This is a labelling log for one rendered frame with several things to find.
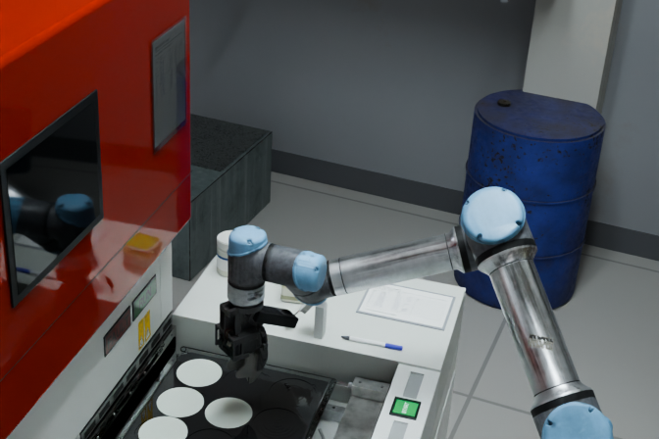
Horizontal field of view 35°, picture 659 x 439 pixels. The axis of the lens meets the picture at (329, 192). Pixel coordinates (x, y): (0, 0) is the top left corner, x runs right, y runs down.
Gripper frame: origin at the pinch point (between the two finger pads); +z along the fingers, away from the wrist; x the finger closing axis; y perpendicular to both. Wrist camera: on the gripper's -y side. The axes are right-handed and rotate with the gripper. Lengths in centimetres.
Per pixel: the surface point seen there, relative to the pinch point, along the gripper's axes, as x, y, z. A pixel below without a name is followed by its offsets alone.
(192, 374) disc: -15.3, 5.5, 7.2
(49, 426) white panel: 3.6, 46.2, -10.3
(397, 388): 19.0, -24.0, 1.2
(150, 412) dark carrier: -9.2, 19.3, 7.1
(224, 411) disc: -1.1, 6.4, 7.2
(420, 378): 18.8, -30.6, 1.6
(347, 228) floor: -171, -167, 97
